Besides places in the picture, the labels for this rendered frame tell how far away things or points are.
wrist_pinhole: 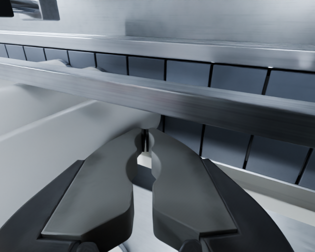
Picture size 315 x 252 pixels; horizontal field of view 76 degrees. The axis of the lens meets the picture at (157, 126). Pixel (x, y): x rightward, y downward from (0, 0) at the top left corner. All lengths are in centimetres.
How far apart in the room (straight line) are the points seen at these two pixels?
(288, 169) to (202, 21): 15
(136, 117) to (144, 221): 18
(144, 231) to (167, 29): 26
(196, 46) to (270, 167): 11
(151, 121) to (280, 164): 11
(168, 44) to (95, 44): 8
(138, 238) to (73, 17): 31
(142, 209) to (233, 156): 15
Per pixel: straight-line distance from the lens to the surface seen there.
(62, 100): 17
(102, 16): 27
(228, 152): 18
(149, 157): 17
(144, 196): 27
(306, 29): 21
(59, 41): 26
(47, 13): 24
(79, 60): 24
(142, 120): 16
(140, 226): 31
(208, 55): 16
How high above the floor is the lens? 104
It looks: 52 degrees down
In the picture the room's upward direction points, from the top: 130 degrees counter-clockwise
